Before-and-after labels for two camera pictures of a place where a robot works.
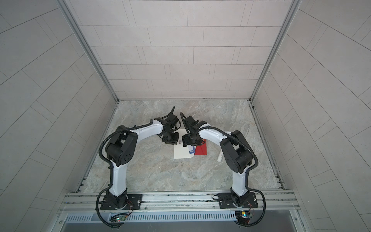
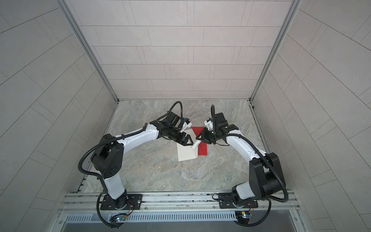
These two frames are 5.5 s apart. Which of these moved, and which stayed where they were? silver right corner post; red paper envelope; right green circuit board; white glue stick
Moved: white glue stick
Stayed: right green circuit board; red paper envelope; silver right corner post
